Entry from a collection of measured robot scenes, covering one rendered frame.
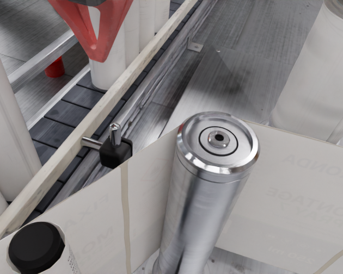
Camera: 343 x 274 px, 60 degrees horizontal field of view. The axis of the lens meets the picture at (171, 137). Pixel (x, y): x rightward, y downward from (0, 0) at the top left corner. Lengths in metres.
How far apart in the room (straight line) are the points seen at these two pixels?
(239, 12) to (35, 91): 0.55
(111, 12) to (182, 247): 0.16
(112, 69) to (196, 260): 0.29
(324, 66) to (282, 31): 0.50
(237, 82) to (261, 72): 0.06
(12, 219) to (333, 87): 0.32
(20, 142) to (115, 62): 0.18
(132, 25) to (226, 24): 0.38
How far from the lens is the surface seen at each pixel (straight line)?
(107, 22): 0.24
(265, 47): 0.72
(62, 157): 0.33
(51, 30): 0.72
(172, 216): 0.17
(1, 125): 0.27
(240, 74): 0.52
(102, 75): 0.43
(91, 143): 0.34
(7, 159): 0.29
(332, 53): 0.31
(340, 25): 0.30
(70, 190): 0.34
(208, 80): 0.49
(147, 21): 0.50
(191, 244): 0.19
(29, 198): 0.31
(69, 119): 0.41
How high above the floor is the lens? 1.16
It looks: 47 degrees down
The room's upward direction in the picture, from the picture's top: 8 degrees clockwise
